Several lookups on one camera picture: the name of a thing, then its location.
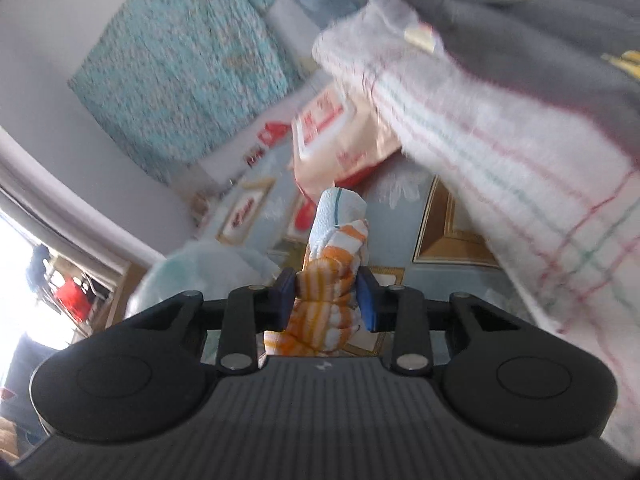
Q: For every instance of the white plaid towel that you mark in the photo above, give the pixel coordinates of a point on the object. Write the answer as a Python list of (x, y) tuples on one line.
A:
[(500, 160)]

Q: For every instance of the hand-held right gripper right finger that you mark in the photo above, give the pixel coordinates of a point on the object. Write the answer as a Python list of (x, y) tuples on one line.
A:
[(365, 302)]

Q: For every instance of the blue hanging garment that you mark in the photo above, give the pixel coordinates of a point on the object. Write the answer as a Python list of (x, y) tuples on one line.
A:
[(39, 265)]

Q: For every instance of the red and white wipes packet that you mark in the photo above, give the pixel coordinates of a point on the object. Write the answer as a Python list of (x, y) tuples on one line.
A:
[(340, 135)]

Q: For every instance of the large white plastic bag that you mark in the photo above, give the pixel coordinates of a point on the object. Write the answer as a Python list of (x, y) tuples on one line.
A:
[(200, 265)]

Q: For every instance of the dark grey cloth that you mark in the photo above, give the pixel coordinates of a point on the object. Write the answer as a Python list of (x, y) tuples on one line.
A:
[(525, 50)]

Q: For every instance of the teal floral cloth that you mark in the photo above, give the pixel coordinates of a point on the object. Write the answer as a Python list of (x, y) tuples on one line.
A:
[(190, 60)]

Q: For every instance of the orange striped towel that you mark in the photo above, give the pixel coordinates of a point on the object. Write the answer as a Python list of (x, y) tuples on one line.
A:
[(325, 290)]

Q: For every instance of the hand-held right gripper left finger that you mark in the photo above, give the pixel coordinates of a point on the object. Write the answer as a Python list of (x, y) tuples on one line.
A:
[(286, 300)]

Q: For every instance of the small red plastic bag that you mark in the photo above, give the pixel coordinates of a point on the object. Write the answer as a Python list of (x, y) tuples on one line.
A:
[(272, 132)]

